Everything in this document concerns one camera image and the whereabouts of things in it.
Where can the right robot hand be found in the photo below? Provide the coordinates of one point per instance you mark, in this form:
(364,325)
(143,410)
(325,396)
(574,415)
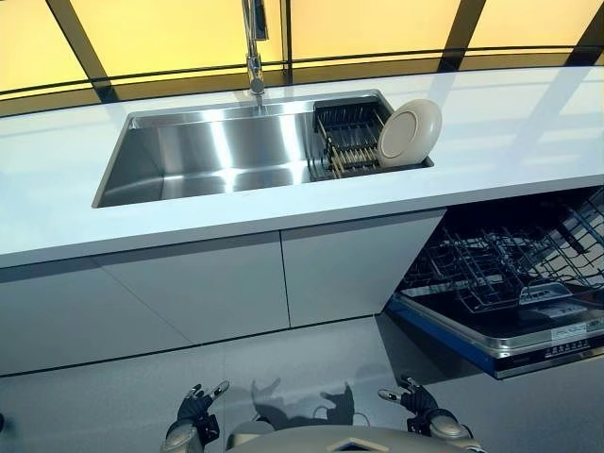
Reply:
(417,398)

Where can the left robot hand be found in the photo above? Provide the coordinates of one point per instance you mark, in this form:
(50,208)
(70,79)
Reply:
(196,406)

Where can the beige round plate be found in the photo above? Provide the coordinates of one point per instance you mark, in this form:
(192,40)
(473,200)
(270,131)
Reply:
(406,137)

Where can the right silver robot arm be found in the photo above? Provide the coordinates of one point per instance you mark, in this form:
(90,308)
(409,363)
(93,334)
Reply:
(446,427)

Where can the open dishwasher door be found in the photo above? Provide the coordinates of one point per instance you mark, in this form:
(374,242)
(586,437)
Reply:
(453,325)

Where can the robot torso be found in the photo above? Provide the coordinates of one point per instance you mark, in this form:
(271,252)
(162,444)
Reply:
(349,439)

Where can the wide white cabinet door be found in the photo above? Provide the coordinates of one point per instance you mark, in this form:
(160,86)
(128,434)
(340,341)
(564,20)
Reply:
(165,292)

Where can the narrow white cabinet door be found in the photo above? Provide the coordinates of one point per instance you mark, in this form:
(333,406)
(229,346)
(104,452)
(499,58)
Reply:
(349,264)

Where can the stainless steel sink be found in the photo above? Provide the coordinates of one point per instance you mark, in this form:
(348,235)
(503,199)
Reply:
(212,151)

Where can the black dish drying rack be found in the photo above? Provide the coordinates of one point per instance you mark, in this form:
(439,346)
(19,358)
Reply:
(347,141)

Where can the chrome kitchen faucet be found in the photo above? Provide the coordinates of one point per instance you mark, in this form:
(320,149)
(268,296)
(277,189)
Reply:
(255,61)

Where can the dark window frame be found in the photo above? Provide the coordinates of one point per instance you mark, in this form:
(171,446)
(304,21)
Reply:
(75,33)

